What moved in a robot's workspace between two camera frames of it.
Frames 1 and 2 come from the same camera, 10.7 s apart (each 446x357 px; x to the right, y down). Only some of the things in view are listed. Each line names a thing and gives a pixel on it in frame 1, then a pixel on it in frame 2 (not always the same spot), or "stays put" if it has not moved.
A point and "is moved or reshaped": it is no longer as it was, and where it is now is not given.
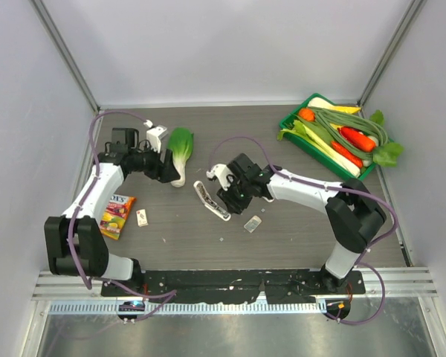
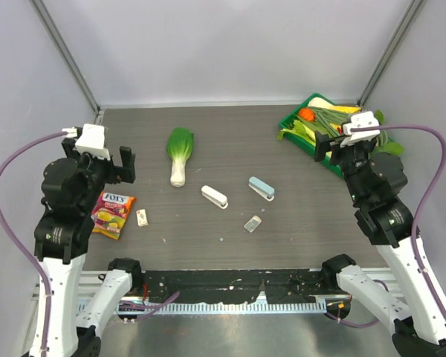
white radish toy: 320,102 stays put
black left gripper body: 151,163 -> 99,169
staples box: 142,218 stays put
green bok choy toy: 181,143 stays put
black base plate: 235,286 stays put
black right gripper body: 237,195 -> 352,157
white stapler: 209,203 is moved or reshaped
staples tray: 252,224 stays put
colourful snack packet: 116,216 stays put
